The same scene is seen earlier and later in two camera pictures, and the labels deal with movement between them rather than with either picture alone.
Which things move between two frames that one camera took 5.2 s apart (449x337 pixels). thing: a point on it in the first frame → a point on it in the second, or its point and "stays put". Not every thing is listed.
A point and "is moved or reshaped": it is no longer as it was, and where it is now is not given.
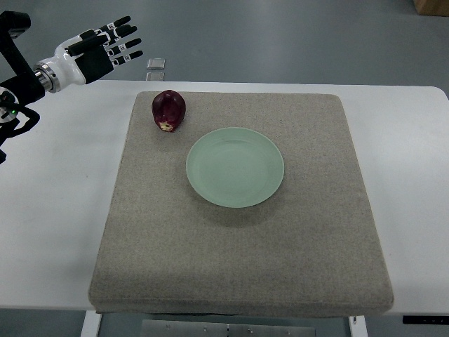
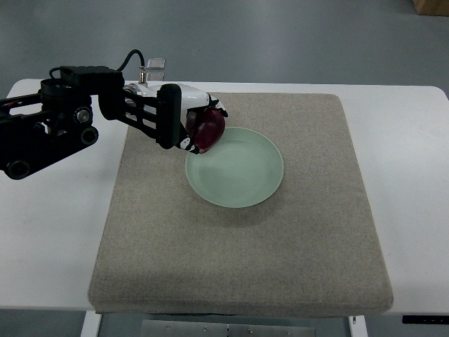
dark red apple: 168,108 is moved or reshaped
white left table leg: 91,325 stays put
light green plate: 235,167 stays put
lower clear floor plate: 151,76 stays put
